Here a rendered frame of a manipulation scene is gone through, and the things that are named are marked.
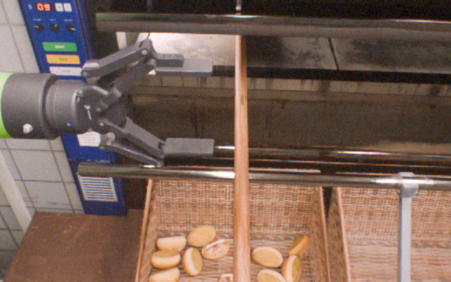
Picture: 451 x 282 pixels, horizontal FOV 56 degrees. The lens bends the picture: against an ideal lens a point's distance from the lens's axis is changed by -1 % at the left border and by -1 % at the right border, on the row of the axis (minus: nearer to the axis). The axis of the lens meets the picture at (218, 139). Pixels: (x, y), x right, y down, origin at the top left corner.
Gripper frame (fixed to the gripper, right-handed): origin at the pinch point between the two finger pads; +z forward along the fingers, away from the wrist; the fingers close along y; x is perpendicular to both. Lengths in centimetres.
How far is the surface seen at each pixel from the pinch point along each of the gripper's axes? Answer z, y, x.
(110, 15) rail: -23.8, 6.0, -41.2
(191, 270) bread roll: -8, 85, -27
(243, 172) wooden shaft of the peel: 6.4, 27.9, -15.7
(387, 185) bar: 37, 32, -17
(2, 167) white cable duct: -75, 69, -55
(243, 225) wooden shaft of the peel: 6.3, 27.9, -2.4
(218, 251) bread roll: 0, 85, -35
